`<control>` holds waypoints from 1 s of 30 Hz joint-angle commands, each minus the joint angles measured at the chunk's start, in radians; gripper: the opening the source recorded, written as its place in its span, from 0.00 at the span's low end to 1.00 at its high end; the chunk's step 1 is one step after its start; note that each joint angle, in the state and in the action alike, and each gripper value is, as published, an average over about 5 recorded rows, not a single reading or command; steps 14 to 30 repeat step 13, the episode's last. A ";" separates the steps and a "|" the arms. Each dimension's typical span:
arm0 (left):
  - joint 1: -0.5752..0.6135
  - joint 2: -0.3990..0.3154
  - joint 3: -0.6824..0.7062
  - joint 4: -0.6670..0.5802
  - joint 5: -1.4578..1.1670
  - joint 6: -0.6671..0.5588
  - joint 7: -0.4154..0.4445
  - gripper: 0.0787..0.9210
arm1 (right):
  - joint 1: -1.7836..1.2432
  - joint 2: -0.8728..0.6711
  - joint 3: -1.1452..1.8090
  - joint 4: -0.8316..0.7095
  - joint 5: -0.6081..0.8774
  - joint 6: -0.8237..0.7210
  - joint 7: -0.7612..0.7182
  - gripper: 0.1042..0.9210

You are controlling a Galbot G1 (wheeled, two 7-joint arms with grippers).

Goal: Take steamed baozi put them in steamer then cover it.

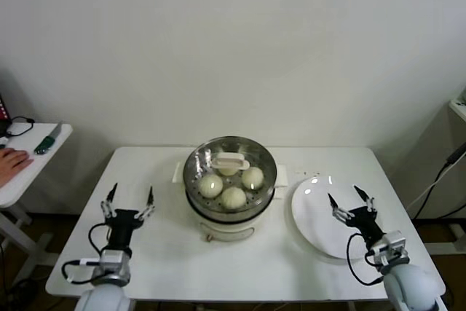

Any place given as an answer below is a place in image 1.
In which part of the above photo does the thin black desk cable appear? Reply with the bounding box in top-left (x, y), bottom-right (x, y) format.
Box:
top-left (5, 117), bottom-right (36, 139)

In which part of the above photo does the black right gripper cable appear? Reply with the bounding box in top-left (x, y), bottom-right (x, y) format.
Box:
top-left (345, 232), bottom-right (387, 286)

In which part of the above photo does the green handled knife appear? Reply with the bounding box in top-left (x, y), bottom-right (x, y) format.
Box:
top-left (33, 121), bottom-right (63, 156)

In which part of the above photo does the white round plate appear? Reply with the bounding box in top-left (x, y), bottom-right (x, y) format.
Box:
top-left (290, 176), bottom-right (384, 260)

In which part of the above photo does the black cable with plug handle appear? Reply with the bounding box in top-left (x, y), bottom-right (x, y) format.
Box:
top-left (413, 142), bottom-right (466, 219)

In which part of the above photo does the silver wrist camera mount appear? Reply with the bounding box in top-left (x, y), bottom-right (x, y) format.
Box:
top-left (78, 248), bottom-right (133, 279)
top-left (365, 229), bottom-right (411, 267)

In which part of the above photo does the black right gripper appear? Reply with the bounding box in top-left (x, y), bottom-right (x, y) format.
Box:
top-left (327, 184), bottom-right (385, 245)

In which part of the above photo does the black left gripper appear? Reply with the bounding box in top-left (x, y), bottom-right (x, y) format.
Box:
top-left (100, 182), bottom-right (157, 253)

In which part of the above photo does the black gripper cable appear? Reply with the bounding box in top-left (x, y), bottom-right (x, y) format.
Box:
top-left (345, 232), bottom-right (387, 286)
top-left (89, 222), bottom-right (114, 256)

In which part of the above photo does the cream electric cooker pot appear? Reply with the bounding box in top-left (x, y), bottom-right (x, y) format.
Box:
top-left (184, 185), bottom-right (285, 243)

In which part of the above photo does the white shelf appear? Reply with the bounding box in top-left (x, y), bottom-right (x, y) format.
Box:
top-left (448, 99), bottom-right (466, 125)

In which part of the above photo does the bare person hand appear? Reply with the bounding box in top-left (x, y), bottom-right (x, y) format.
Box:
top-left (0, 148), bottom-right (33, 186)

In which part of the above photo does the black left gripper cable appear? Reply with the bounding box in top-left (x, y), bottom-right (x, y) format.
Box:
top-left (89, 222), bottom-right (114, 256)

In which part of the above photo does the stainless steel steamer basket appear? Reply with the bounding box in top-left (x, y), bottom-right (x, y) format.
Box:
top-left (171, 135), bottom-right (288, 216)

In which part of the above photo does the glass lid with cream handle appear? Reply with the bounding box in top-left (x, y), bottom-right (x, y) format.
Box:
top-left (183, 137), bottom-right (277, 213)

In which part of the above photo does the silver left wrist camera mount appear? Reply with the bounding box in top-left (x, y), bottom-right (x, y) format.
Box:
top-left (78, 248), bottom-right (133, 279)

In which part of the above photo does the laptop screen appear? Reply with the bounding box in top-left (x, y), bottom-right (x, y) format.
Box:
top-left (0, 95), bottom-right (11, 137)

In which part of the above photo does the white side table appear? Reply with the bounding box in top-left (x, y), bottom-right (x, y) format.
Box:
top-left (0, 123), bottom-right (73, 286)

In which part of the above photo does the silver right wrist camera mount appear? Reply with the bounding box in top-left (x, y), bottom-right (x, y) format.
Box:
top-left (365, 229), bottom-right (411, 267)

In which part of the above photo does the white power cable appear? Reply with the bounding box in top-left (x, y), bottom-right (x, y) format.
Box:
top-left (406, 165), bottom-right (451, 210)

